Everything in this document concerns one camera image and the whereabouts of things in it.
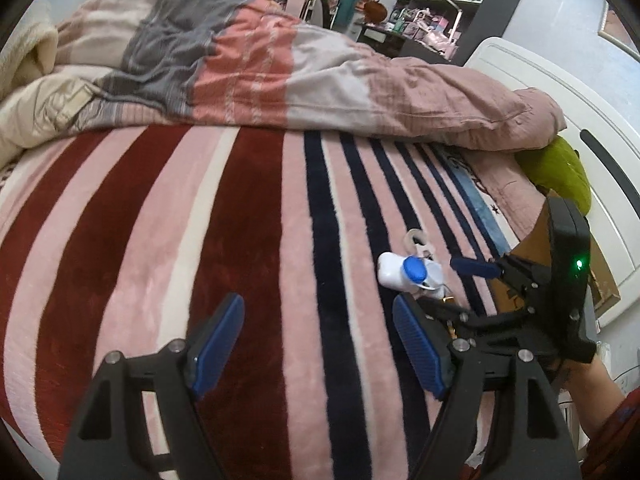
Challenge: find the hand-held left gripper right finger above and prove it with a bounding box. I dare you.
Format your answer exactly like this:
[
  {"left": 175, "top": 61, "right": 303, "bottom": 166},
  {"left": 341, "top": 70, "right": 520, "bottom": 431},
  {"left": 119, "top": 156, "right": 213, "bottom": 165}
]
[{"left": 392, "top": 293, "right": 582, "bottom": 480}]

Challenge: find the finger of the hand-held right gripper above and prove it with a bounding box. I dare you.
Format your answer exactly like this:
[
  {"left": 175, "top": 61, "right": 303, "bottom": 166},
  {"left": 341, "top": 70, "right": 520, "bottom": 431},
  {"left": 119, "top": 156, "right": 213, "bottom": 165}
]
[
  {"left": 422, "top": 302, "right": 556, "bottom": 361},
  {"left": 449, "top": 252, "right": 553, "bottom": 311}
]

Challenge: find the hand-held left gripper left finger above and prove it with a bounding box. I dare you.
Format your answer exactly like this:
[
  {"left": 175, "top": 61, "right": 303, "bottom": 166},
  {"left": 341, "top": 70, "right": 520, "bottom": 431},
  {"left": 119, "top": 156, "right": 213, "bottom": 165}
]
[{"left": 57, "top": 292, "right": 246, "bottom": 480}]

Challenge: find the white bottle blue cap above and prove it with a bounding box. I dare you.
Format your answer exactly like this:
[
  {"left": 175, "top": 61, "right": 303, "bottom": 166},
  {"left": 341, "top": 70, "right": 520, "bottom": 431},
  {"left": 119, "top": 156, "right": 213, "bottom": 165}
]
[{"left": 377, "top": 251, "right": 446, "bottom": 301}]

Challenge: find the person's right forearm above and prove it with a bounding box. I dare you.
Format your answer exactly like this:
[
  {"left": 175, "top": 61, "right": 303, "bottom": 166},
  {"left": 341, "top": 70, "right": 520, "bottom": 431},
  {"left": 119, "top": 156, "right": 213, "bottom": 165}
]
[{"left": 564, "top": 352, "right": 640, "bottom": 480}]

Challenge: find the brown cardboard box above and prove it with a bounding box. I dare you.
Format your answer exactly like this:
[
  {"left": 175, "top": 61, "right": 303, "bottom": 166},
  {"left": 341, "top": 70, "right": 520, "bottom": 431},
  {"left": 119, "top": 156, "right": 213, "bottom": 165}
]
[{"left": 487, "top": 200, "right": 621, "bottom": 313}]

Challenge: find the clear plastic clip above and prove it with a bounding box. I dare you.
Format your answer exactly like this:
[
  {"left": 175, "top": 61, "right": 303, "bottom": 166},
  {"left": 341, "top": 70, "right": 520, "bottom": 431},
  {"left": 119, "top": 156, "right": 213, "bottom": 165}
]
[{"left": 406, "top": 229, "right": 435, "bottom": 261}]

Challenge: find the red pink striped blanket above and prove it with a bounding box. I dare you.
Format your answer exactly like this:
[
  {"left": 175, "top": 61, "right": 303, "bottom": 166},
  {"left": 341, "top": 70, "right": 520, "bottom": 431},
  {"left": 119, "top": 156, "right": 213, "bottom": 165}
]
[{"left": 0, "top": 122, "right": 521, "bottom": 480}]

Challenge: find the green plush pillow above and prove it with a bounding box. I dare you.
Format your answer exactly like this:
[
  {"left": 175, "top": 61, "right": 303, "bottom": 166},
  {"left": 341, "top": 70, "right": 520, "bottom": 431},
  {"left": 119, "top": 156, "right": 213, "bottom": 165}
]
[{"left": 515, "top": 135, "right": 593, "bottom": 213}]

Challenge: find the cluttered desk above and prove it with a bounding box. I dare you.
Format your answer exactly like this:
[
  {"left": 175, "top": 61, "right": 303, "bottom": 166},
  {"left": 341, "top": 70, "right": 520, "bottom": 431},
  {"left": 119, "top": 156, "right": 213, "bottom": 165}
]
[{"left": 350, "top": 2, "right": 461, "bottom": 63}]

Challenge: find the pink grey quilt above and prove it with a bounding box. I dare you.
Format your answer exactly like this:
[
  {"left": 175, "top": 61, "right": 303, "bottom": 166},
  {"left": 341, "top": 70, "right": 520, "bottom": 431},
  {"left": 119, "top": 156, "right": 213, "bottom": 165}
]
[{"left": 52, "top": 0, "right": 567, "bottom": 153}]

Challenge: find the cream blanket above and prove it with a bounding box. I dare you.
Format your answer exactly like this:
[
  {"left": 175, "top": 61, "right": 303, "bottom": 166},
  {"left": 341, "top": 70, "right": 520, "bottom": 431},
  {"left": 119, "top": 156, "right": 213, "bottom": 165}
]
[{"left": 0, "top": 0, "right": 101, "bottom": 166}]

